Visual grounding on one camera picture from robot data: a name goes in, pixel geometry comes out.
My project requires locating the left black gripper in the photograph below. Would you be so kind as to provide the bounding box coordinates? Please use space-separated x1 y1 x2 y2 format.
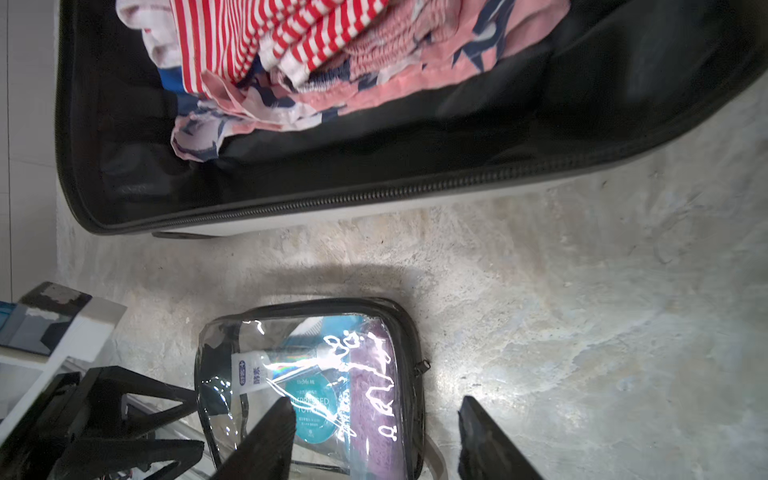
1 366 204 479

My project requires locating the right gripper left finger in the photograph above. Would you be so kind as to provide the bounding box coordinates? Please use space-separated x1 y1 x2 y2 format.
212 397 296 480

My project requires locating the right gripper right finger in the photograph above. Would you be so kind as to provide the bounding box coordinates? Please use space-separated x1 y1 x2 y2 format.
458 396 543 480

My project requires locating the clear toiletry pouch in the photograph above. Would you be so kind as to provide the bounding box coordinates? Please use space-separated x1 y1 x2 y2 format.
194 297 430 479

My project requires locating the blue garment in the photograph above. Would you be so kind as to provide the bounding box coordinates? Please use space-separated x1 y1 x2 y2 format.
158 67 187 95

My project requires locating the red white striped garment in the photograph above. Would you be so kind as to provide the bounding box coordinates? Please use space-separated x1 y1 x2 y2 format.
115 0 388 97

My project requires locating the pink navy shark garment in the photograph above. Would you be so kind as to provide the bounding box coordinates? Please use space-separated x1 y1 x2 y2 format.
171 0 570 162

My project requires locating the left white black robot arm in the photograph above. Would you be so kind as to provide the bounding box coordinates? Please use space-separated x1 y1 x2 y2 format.
1 282 204 479

